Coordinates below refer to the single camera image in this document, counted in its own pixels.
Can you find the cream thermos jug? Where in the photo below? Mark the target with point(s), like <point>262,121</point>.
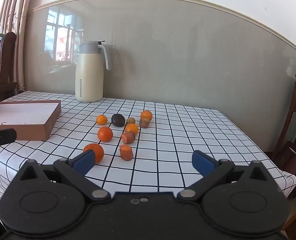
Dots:
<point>89,75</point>

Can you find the dark purple round fruit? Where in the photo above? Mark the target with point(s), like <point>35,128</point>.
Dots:
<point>118,120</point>

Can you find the orange-brown fruit with green stem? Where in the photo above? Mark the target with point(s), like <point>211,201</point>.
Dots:
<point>126,152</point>
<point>144,123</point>

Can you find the orange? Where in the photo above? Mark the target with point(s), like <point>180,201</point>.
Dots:
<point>105,133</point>
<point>101,119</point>
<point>99,152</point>
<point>132,128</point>
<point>146,115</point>

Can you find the small yellow-brown fruit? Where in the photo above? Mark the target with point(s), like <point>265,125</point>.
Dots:
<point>131,120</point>

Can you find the beige curtain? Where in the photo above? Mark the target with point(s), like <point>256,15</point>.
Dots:
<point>19,30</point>

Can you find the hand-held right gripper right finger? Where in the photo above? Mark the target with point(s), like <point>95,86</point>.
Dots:
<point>203,162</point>

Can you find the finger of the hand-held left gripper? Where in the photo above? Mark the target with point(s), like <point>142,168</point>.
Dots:
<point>2,136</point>

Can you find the shallow brown cardboard box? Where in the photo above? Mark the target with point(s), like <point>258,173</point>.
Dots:
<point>20,115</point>

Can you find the checkered white tablecloth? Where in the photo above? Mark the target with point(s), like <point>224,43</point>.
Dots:
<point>188,130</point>

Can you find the orange carrot piece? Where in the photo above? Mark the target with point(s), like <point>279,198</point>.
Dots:
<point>128,137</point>

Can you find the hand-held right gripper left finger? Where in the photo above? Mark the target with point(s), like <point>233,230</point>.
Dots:
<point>84,162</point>

